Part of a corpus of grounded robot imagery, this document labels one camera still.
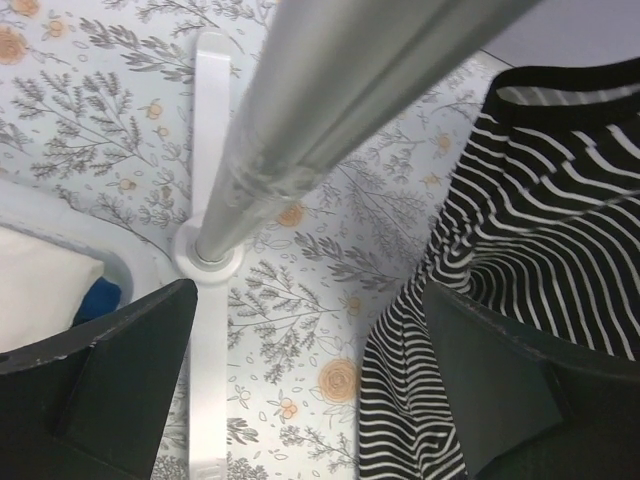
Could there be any blue denim garment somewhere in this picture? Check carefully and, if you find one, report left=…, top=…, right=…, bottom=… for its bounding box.
left=73, top=277, right=122, bottom=326

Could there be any silver white clothes rack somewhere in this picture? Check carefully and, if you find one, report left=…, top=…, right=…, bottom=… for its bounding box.
left=172, top=1, right=531, bottom=479

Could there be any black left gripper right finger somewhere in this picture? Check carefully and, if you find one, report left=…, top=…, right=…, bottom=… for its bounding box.
left=423, top=283, right=639, bottom=479

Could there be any black thin striped tank top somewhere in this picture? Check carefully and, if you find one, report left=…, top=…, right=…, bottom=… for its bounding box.
left=358, top=59, right=639, bottom=479

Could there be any white folded cloth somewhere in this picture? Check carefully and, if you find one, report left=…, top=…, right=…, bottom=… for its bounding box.
left=1, top=227, right=104, bottom=352

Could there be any white plastic basket left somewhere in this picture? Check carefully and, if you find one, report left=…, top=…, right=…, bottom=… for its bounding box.
left=1, top=179, right=176, bottom=306

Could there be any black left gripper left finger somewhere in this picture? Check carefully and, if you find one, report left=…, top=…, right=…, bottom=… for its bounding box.
left=1, top=279, right=198, bottom=479

